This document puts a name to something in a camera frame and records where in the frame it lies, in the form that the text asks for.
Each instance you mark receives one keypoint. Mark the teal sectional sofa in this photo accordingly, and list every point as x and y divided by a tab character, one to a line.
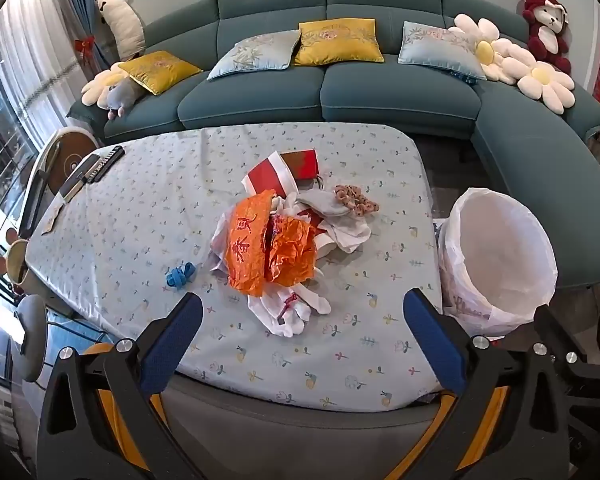
400	90

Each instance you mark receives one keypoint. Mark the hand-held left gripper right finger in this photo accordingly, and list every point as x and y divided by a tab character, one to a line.
432	335

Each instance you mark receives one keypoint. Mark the white cow plush toy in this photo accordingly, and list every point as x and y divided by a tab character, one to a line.
122	22

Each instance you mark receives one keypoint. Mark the brown dotted scrunchie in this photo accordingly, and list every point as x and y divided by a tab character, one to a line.
357	200

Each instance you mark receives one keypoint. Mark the yellow embroidered cushion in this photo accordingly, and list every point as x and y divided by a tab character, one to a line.
157	70
335	42

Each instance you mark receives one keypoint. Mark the grey plush toy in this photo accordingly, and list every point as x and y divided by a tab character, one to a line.
122	97

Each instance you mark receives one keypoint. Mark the red paper bag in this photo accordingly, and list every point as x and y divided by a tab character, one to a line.
305	165

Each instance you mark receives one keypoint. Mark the red monkey plush toy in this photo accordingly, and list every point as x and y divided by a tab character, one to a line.
545	30

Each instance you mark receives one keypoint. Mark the light blue embroidered cushion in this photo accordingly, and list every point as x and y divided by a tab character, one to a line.
437	50
252	55

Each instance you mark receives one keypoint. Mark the orange plastic bag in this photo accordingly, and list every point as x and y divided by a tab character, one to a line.
247	245

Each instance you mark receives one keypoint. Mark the trash bin with white liner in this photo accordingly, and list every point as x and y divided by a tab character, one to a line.
500	255

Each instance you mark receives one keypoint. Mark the white sheer curtain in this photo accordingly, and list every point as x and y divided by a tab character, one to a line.
35	40

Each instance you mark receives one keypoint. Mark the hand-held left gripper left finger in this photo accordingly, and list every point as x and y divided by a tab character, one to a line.
172	335

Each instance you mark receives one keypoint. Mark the round wooden stool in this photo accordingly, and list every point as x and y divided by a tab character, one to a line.
72	160

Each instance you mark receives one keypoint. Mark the white daisy flower cushion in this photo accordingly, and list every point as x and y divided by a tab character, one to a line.
100	82
485	50
540	80

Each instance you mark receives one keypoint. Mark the small paper card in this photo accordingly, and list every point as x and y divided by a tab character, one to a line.
52	220

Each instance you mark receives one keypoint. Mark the floral printed tablecloth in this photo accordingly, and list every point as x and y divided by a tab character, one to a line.
145	220

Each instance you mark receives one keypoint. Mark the red bow curtain tie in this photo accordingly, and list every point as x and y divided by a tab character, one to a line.
85	47

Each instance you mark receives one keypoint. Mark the blue curtain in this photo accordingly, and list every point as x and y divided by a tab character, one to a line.
82	5

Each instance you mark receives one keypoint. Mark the black remote control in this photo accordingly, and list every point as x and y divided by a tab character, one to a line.
80	177
105	162

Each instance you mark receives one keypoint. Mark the crushed red white paper cup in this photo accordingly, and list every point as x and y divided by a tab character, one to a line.
267	175

